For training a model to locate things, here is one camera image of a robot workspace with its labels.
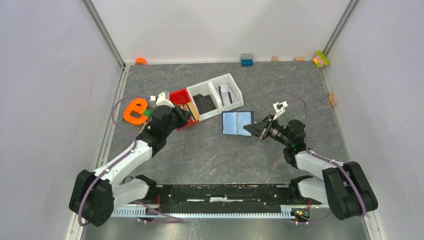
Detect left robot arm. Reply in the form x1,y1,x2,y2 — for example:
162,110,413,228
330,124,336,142
68,105,192,227

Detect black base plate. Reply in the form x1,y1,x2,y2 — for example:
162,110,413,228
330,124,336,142
141,183,320,206

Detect green toy block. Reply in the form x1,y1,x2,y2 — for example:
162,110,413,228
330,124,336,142
142,109,153,118

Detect orange round toy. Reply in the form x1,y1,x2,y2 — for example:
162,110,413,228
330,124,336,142
134,57,147,65

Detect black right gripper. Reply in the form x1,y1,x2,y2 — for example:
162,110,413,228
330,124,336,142
243,114,291,147

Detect white bin with cards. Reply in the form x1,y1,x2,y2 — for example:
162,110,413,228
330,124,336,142
208,73,244,112

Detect black wallets in bin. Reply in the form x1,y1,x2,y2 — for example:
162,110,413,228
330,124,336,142
193,94,217,115

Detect red bin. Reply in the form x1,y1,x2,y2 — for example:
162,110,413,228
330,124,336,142
170,88,199,127

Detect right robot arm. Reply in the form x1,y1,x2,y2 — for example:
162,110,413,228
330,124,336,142
243,114,379,220

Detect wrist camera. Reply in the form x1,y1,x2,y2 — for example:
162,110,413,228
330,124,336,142
149,91,175,108
272,101,288,121

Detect flat tan wooden block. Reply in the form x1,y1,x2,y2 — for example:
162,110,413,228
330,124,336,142
294,56,305,62

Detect curved wooden block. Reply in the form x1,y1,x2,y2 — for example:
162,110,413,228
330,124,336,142
328,92,337,107

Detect blue grey toy brick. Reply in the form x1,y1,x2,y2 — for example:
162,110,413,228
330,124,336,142
240,53,254,67

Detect orange letter-shaped toy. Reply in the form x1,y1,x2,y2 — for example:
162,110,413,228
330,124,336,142
123,98,148,126

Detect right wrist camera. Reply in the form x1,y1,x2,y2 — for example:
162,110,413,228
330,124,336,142
272,101,288,121

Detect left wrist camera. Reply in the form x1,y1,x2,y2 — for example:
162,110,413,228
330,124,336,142
149,91,175,108

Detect multicolour brick stack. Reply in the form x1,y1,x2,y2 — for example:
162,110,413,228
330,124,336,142
312,51,331,69

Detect blue cable comb strip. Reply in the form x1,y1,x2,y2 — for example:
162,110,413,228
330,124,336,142
112,206,302,220

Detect blue card holder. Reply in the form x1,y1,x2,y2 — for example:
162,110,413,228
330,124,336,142
221,111,254,136

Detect white bin with wallets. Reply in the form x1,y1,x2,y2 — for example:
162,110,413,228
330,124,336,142
186,80,219,121

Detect white cards in bin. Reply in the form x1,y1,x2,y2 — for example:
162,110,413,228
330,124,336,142
216,84,238,107

